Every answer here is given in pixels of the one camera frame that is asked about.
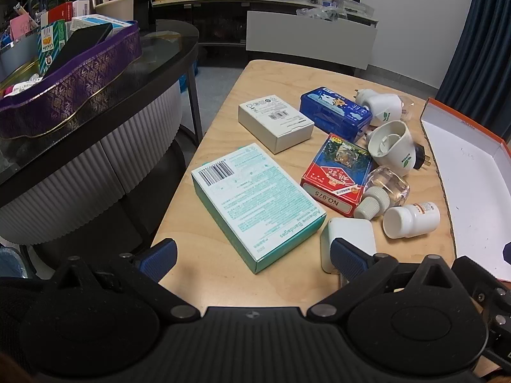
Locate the clear bottle with white cap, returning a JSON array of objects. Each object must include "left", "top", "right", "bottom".
[{"left": 354, "top": 166, "right": 411, "bottom": 221}]

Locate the white plug-in heater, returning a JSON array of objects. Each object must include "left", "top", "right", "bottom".
[{"left": 366, "top": 121, "right": 418, "bottom": 177}]

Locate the teal bandage box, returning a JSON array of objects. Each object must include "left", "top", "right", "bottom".
[{"left": 191, "top": 143, "right": 329, "bottom": 274}]

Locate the dark blue curtain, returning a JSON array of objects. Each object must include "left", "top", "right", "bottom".
[{"left": 435, "top": 0, "right": 511, "bottom": 144}]

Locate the green and white box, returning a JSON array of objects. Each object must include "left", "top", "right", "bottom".
[{"left": 37, "top": 20, "right": 66, "bottom": 76}]

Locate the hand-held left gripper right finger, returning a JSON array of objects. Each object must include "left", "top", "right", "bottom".
[{"left": 307, "top": 237, "right": 460, "bottom": 322}]

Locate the blue tissue packet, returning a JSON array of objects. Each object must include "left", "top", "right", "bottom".
[{"left": 299, "top": 86, "right": 373, "bottom": 143}]

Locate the orange cardboard box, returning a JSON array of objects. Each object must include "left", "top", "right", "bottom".
[{"left": 420, "top": 98, "right": 511, "bottom": 282}]

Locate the black power adapter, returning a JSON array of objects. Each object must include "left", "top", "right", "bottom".
[{"left": 413, "top": 144, "right": 434, "bottom": 171}]

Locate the small white cardboard box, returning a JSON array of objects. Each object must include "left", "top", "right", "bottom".
[{"left": 238, "top": 95, "right": 315, "bottom": 154}]

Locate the white heater with bottle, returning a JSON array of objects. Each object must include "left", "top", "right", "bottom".
[{"left": 355, "top": 89, "right": 402, "bottom": 124}]

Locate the white television cabinet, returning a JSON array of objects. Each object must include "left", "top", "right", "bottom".
[{"left": 152, "top": 0, "right": 378, "bottom": 70}]

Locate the white charger block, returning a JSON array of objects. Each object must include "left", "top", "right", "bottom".
[{"left": 320, "top": 217, "right": 378, "bottom": 275}]

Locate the purple patterned tin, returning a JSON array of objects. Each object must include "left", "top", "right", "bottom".
[{"left": 0, "top": 20, "right": 143, "bottom": 140}]

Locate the white pill bottle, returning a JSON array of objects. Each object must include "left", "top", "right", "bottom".
[{"left": 383, "top": 202, "right": 440, "bottom": 239}]

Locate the red playing card box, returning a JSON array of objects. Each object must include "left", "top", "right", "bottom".
[{"left": 300, "top": 133, "right": 374, "bottom": 218}]

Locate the black round counter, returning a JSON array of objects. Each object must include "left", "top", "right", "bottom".
[{"left": 0, "top": 19, "right": 200, "bottom": 245}]

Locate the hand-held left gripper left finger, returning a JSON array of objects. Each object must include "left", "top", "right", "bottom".
[{"left": 52, "top": 238, "right": 201, "bottom": 322}]

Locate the white and blue box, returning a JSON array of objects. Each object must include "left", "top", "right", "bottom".
[{"left": 71, "top": 13, "right": 134, "bottom": 41}]

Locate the pile of clear packets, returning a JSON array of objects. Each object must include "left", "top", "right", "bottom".
[{"left": 296, "top": 6, "right": 340, "bottom": 20}]

